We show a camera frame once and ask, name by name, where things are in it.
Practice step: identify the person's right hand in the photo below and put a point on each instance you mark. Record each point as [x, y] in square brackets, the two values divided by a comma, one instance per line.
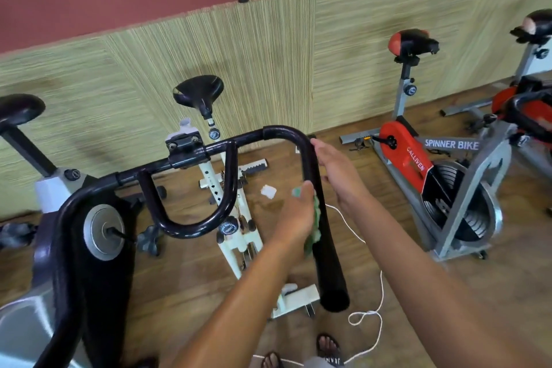
[341, 174]

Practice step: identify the person's left hand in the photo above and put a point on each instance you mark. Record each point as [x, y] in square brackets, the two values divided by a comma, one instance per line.
[295, 225]

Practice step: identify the green checkered cleaning cloth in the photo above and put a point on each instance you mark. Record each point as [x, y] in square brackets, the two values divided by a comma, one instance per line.
[316, 225]

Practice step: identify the person's left forearm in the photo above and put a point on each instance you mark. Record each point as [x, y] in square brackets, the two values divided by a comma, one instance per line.
[237, 312]

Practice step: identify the person's right forearm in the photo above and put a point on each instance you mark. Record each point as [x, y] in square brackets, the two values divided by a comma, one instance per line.
[440, 294]

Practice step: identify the red and grey spin bike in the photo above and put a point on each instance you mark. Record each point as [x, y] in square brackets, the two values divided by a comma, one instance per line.
[535, 109]
[405, 156]

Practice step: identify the black and grey upright bike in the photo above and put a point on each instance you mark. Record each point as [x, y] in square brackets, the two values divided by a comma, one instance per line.
[95, 286]

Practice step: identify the small white paper scrap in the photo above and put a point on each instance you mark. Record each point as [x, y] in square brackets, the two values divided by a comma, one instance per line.
[268, 192]

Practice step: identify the black sandal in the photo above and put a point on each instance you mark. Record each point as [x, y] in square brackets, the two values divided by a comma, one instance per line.
[272, 360]
[329, 348]

